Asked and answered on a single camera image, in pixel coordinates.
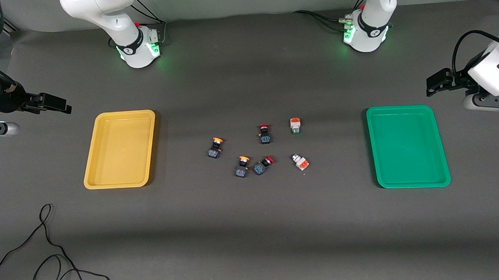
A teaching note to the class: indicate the green plastic tray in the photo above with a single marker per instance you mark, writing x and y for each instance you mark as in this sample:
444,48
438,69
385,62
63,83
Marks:
407,145

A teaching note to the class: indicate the aluminium frame bar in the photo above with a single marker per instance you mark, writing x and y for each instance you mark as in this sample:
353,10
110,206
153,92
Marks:
8,26

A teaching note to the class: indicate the yellow plastic tray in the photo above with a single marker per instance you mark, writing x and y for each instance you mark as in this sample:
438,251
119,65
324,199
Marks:
119,150

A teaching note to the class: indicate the orange and white switch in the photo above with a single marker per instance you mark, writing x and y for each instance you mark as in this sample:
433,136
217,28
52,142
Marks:
295,123

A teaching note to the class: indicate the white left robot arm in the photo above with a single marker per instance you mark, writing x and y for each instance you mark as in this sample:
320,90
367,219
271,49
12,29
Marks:
369,38

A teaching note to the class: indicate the yellow push button switch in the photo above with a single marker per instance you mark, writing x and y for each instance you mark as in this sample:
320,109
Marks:
214,151
241,171

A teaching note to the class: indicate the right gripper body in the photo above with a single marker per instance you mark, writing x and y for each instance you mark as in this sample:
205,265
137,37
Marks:
10,98

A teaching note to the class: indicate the red push button switch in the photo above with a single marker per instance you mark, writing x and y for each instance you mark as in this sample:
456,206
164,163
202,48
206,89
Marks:
259,168
265,138

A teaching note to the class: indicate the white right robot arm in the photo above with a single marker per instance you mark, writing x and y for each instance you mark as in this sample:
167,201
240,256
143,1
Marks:
136,48

